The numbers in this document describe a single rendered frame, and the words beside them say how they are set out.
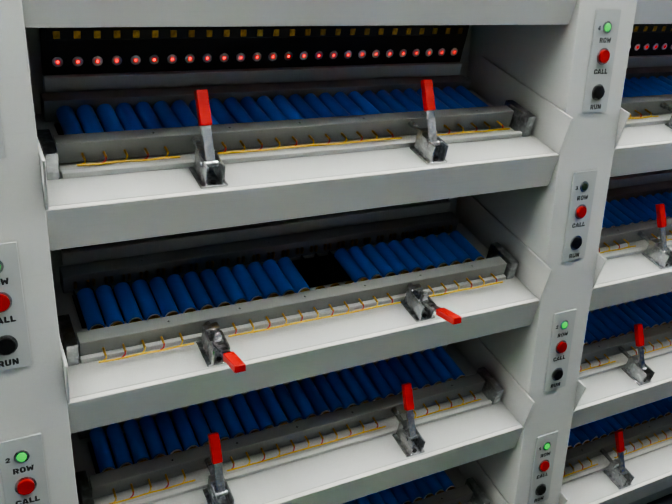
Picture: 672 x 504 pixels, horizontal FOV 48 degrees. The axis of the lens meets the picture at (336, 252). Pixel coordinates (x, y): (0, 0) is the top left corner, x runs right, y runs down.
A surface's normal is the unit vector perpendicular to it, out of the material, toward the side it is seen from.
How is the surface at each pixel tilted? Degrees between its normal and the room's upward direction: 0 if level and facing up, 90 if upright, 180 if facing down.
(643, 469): 17
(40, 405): 90
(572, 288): 90
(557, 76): 90
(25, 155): 90
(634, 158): 106
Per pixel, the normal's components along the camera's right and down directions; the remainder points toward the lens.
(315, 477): 0.16, -0.81
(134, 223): 0.44, 0.57
